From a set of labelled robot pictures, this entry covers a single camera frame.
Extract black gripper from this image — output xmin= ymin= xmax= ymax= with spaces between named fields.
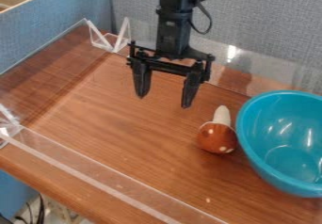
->
xmin=127 ymin=40 xmax=215 ymax=108

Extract brown toy mushroom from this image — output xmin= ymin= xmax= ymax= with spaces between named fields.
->
xmin=198 ymin=105 xmax=238 ymax=154

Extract blue plastic bowl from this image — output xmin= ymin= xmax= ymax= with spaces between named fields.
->
xmin=236 ymin=90 xmax=322 ymax=198

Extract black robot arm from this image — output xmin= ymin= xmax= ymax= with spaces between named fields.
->
xmin=127 ymin=0 xmax=215 ymax=108

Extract clear acrylic back barrier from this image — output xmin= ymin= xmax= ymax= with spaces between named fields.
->
xmin=130 ymin=21 xmax=322 ymax=96

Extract clear acrylic barrier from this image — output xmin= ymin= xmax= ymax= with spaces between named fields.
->
xmin=0 ymin=19 xmax=92 ymax=75
xmin=0 ymin=104 xmax=227 ymax=224
xmin=130 ymin=21 xmax=322 ymax=96

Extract clear acrylic left barrier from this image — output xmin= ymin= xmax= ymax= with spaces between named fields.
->
xmin=0 ymin=19 xmax=92 ymax=75

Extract clear acrylic front barrier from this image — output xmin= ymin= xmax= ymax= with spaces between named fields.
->
xmin=0 ymin=104 xmax=227 ymax=224

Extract clear acrylic corner bracket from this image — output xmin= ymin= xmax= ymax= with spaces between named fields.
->
xmin=85 ymin=18 xmax=131 ymax=53

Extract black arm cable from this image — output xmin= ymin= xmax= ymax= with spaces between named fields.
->
xmin=187 ymin=2 xmax=214 ymax=36

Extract black floor cables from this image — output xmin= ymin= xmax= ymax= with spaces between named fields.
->
xmin=0 ymin=193 xmax=48 ymax=224

